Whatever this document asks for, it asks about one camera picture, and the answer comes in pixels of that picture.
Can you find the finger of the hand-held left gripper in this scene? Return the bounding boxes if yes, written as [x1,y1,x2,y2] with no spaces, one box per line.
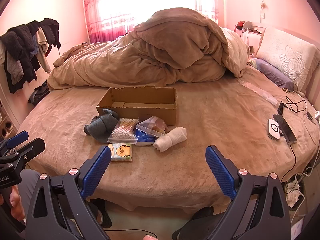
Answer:
[9,138,46,165]
[0,131,29,155]

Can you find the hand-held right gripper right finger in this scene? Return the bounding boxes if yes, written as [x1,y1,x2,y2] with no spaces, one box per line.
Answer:
[205,145,292,240]

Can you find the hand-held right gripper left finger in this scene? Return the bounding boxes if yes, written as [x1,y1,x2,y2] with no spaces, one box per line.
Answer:
[26,145,112,240]

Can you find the cartoon print tissue pack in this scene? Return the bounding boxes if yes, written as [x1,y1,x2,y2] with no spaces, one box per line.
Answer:
[107,143,133,162]

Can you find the grey socks bundle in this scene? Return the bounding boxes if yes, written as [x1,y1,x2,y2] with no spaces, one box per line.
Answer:
[84,109,119,143]

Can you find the bag of cotton swabs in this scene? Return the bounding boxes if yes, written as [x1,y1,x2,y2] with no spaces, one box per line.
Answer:
[108,117,139,144]

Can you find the blue tissue packet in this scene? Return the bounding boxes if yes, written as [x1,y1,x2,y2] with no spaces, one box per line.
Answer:
[135,127,161,147]

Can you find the white socks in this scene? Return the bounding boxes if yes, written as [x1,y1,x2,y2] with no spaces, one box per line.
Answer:
[152,127,187,152]

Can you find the clear zip bag of snacks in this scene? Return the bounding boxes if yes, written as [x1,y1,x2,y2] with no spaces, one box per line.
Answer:
[136,116,169,138]

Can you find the brown cardboard box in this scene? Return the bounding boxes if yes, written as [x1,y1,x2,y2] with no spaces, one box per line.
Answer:
[96,87,177,126]

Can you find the person's left hand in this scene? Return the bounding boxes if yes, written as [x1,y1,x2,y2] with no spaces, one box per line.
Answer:
[10,187,25,222]

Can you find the brown holed storage box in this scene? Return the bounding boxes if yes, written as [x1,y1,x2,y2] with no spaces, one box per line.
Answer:
[0,115,18,136]

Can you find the person's grey trousers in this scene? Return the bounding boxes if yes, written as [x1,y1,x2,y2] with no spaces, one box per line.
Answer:
[17,169,42,218]

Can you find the bed with brown sheet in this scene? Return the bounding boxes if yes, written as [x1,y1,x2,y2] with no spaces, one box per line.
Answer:
[19,72,320,214]

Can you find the person's black shoe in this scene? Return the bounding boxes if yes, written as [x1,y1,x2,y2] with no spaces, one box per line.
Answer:
[89,199,113,228]
[172,206,215,240]

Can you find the dark bag on floor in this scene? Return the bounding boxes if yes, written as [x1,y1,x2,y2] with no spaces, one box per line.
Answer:
[28,80,50,105]

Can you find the white power bank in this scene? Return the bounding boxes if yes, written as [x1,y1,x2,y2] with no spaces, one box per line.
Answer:
[268,118,282,140]

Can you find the bin with white paper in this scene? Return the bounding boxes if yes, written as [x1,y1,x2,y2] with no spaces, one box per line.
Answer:
[284,172,306,210]

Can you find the black smartphone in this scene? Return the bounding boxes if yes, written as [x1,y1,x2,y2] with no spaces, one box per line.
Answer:
[272,114,298,144]

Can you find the row of hanging clothes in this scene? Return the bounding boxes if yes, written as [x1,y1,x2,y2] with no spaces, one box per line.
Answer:
[0,18,61,94]

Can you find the clear plastic bag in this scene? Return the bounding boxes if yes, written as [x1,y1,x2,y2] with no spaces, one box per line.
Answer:
[239,81,278,105]

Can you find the purple pillow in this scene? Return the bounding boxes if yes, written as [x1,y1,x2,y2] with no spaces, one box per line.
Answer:
[251,58,295,90]

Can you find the tan fleece duvet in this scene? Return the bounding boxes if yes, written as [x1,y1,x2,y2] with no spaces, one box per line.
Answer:
[47,9,250,90]

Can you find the white floral pillow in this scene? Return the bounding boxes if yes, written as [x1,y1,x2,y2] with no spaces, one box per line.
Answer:
[256,27,317,93]

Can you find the white bedside shelf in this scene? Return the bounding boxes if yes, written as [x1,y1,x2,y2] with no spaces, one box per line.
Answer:
[234,21,267,53]

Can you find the pink patterned curtain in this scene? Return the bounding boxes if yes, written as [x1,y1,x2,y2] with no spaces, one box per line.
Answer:
[82,0,219,43]

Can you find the thin black cable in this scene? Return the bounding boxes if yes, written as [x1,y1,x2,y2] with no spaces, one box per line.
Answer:
[281,140,297,182]

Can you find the black charger cable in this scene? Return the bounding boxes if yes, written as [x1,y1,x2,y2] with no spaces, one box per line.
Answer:
[277,96,307,115]

